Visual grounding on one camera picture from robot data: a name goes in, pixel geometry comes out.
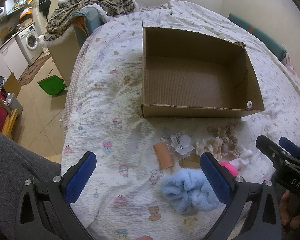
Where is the person's right hand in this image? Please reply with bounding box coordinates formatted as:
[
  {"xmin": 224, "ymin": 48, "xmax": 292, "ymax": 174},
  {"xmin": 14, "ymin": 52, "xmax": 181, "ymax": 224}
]
[{"xmin": 280, "ymin": 189, "xmax": 300, "ymax": 230}]

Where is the pink scrunchie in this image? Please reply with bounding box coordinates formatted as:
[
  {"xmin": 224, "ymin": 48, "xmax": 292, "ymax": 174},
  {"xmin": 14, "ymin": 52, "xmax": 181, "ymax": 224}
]
[{"xmin": 219, "ymin": 162, "xmax": 238, "ymax": 177}]

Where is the teal headboard pad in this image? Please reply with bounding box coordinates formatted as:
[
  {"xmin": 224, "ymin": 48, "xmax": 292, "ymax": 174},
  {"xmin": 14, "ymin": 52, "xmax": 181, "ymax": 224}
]
[{"xmin": 228, "ymin": 13, "xmax": 286, "ymax": 61}]

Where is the patterned knit fleece blanket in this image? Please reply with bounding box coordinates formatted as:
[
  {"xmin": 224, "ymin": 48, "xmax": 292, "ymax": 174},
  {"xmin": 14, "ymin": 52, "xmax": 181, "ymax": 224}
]
[{"xmin": 40, "ymin": 0, "xmax": 140, "ymax": 47}]

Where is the white printed bed quilt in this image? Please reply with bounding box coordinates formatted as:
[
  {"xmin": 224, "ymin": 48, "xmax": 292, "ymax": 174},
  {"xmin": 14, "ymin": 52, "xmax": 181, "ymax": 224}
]
[{"xmin": 61, "ymin": 1, "xmax": 300, "ymax": 239}]

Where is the green plastic dustpan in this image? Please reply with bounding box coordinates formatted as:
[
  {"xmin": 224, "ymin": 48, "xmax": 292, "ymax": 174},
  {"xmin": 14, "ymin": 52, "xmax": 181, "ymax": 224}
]
[{"xmin": 37, "ymin": 75, "xmax": 66, "ymax": 95}]

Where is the yellow wooden chair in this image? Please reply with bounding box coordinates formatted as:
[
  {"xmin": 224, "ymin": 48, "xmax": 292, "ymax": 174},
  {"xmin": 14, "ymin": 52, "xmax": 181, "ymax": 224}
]
[{"xmin": 0, "ymin": 104, "xmax": 18, "ymax": 139}]

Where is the white small scrunchie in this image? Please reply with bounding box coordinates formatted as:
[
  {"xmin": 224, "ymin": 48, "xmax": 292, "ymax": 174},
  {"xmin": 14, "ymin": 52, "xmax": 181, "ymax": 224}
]
[{"xmin": 229, "ymin": 145, "xmax": 253, "ymax": 171}]

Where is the light blue fluffy scrunchie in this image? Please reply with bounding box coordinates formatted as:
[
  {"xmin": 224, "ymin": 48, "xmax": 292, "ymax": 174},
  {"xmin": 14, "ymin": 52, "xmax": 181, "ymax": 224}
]
[{"xmin": 160, "ymin": 168, "xmax": 222, "ymax": 215}]

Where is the beige ruffled scrunchie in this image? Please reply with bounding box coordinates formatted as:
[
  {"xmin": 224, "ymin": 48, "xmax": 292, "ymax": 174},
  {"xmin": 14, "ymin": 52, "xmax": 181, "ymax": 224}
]
[{"xmin": 196, "ymin": 137, "xmax": 223, "ymax": 161}]

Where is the grey trouser leg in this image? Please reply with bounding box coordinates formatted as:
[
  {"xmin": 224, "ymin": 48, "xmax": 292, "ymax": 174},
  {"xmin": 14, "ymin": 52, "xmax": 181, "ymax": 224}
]
[{"xmin": 0, "ymin": 133, "xmax": 61, "ymax": 239}]

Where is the grey trash bin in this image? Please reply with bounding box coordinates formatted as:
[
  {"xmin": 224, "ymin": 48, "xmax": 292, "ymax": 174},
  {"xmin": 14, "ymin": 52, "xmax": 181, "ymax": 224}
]
[{"xmin": 5, "ymin": 93, "xmax": 23, "ymax": 119}]

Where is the brown patterned scrunchie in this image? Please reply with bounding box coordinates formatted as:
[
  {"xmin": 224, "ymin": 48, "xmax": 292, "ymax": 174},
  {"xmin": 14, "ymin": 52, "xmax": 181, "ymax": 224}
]
[{"xmin": 207, "ymin": 125, "xmax": 240, "ymax": 160}]

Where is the teal orange cushion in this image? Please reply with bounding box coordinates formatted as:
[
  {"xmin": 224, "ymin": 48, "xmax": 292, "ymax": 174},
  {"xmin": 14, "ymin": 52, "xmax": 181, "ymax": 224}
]
[{"xmin": 70, "ymin": 7, "xmax": 103, "ymax": 48}]

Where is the beige bed frame side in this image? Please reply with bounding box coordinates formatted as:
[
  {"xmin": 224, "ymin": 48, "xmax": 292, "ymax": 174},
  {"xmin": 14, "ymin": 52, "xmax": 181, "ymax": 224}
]
[{"xmin": 48, "ymin": 32, "xmax": 80, "ymax": 86}]

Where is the open brown cardboard box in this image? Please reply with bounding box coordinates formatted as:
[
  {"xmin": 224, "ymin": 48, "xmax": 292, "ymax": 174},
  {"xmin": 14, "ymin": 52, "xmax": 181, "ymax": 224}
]
[{"xmin": 141, "ymin": 27, "xmax": 264, "ymax": 118}]

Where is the brown floor rug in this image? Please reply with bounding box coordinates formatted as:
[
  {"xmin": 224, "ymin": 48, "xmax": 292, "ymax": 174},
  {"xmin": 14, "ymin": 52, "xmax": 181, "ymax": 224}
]
[{"xmin": 18, "ymin": 54, "xmax": 51, "ymax": 87}]

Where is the white kitchen cabinet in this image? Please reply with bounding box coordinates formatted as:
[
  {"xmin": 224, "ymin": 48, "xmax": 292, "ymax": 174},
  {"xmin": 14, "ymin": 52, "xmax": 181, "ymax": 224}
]
[{"xmin": 0, "ymin": 38, "xmax": 29, "ymax": 80}]

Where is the cardboard piece on floor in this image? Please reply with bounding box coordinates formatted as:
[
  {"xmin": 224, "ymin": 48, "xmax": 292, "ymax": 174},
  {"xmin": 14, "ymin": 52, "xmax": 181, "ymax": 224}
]
[{"xmin": 3, "ymin": 73, "xmax": 21, "ymax": 97}]

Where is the black hanging garment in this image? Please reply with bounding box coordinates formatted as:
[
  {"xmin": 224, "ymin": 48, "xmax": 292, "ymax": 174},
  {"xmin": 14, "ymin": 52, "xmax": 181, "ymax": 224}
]
[{"xmin": 38, "ymin": 0, "xmax": 51, "ymax": 17}]

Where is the clear plastic bag with label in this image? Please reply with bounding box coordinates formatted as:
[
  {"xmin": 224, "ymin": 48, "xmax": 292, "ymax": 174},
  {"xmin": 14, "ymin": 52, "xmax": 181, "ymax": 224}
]
[{"xmin": 162, "ymin": 131, "xmax": 194, "ymax": 160}]

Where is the brown cardboard scrap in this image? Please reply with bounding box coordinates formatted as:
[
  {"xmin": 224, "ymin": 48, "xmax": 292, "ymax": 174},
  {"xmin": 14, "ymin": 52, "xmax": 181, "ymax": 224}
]
[{"xmin": 179, "ymin": 154, "xmax": 200, "ymax": 169}]

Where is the white washing machine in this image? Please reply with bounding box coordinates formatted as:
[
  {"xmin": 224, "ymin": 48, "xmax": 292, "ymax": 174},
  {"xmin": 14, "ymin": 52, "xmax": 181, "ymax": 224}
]
[{"xmin": 15, "ymin": 23, "xmax": 43, "ymax": 66}]

